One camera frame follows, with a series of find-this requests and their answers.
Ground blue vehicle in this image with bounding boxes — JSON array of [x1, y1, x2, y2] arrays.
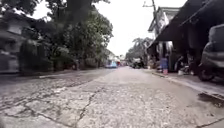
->
[[105, 59, 118, 70]]

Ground distant trees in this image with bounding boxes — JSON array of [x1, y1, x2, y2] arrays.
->
[[125, 37, 154, 63]]

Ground grey concrete road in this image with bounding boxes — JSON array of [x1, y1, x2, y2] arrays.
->
[[0, 65, 224, 128]]

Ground group of dark trees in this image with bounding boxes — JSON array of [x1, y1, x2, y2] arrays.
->
[[0, 0, 114, 72]]

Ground utility pole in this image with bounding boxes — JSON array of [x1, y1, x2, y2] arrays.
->
[[142, 0, 161, 38]]

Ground pale tall building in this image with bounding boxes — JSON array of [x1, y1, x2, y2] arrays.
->
[[148, 6, 181, 61]]

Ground concrete kerb strip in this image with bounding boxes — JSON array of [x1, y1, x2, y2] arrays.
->
[[143, 68, 224, 101]]

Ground building with dark roof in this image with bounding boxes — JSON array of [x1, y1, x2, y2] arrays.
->
[[146, 0, 224, 74]]

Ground dark parked vehicle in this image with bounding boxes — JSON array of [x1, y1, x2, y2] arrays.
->
[[196, 23, 224, 83]]

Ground pale two-storey house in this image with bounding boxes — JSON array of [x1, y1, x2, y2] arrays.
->
[[0, 13, 38, 74]]

